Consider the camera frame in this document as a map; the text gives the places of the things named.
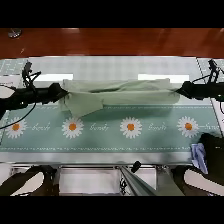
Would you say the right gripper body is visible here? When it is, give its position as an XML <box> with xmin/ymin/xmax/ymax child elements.
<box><xmin>174</xmin><ymin>80</ymin><xmax>201</xmax><ymax>101</ymax></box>

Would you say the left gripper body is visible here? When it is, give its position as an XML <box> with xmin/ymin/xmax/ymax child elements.
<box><xmin>47</xmin><ymin>82</ymin><xmax>70</xmax><ymax>104</ymax></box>

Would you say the pale green shirt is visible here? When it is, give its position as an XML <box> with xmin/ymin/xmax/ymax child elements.
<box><xmin>58</xmin><ymin>77</ymin><xmax>182</xmax><ymax>119</ymax></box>

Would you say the blue garment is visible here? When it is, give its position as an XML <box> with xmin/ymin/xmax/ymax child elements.
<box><xmin>190</xmin><ymin>142</ymin><xmax>210</xmax><ymax>175</ymax></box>

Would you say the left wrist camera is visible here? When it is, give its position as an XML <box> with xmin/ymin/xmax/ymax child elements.
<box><xmin>21</xmin><ymin>60</ymin><xmax>43</xmax><ymax>90</ymax></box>

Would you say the black cable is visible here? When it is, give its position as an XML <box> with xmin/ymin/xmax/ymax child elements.
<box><xmin>0</xmin><ymin>99</ymin><xmax>38</xmax><ymax>131</ymax></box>
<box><xmin>217</xmin><ymin>99</ymin><xmax>224</xmax><ymax>117</ymax></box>

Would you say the silver frame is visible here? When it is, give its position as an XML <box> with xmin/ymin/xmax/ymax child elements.
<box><xmin>0</xmin><ymin>161</ymin><xmax>224</xmax><ymax>197</ymax></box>

